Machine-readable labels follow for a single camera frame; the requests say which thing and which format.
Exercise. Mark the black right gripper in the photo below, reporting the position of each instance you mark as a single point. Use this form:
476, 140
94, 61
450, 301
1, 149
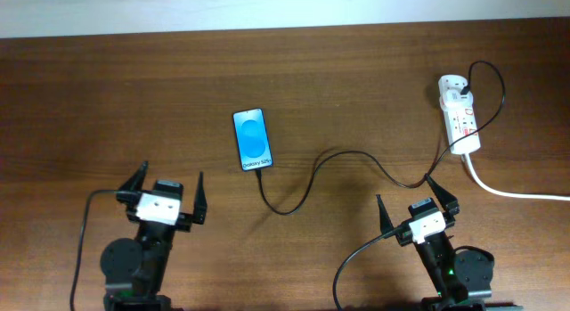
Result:
448, 202

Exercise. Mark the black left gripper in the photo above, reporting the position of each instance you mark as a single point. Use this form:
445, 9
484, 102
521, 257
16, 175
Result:
182, 218

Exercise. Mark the white power strip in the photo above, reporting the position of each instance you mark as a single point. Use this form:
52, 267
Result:
460, 124

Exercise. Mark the blue Galaxy smartphone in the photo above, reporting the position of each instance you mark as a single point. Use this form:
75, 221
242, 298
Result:
252, 140

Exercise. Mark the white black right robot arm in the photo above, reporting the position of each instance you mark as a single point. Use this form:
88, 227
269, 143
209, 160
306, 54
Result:
461, 276

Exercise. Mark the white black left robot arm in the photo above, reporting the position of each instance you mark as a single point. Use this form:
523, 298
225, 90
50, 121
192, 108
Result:
134, 269

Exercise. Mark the white charger adapter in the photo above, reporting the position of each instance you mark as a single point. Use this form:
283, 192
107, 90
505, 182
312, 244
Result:
452, 99

